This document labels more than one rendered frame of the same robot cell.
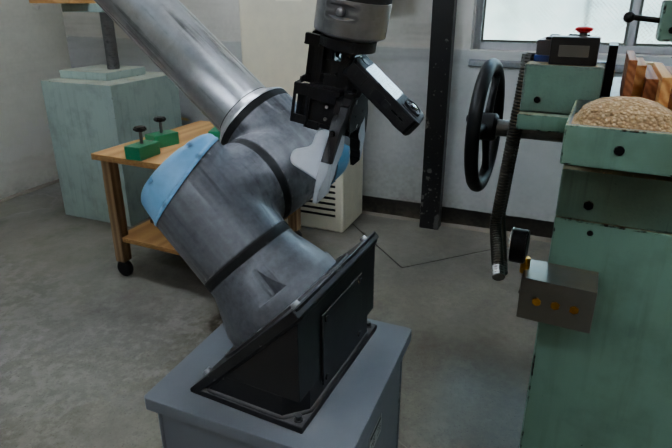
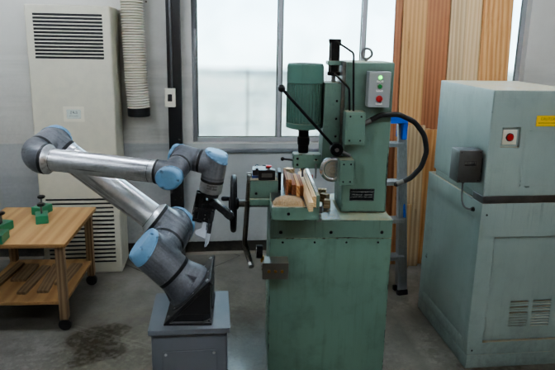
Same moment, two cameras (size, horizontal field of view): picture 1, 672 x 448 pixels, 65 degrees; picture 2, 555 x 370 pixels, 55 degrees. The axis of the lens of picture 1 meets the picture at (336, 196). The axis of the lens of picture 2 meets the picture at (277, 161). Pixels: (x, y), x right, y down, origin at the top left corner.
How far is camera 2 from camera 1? 1.50 m
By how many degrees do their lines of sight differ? 29
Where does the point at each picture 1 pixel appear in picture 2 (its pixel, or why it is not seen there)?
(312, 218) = (98, 265)
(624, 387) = (302, 299)
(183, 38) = (125, 189)
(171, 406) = (161, 330)
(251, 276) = (184, 276)
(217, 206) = (168, 253)
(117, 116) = not seen: outside the picture
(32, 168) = not seen: outside the picture
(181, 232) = (155, 266)
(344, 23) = (212, 191)
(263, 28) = not seen: hidden behind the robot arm
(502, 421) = (254, 343)
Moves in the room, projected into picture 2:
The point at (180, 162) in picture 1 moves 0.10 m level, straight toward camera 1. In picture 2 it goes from (152, 240) to (168, 248)
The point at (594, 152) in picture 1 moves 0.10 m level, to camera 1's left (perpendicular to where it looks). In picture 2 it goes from (281, 215) to (261, 218)
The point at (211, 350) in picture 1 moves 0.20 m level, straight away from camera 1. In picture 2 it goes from (158, 314) to (132, 296)
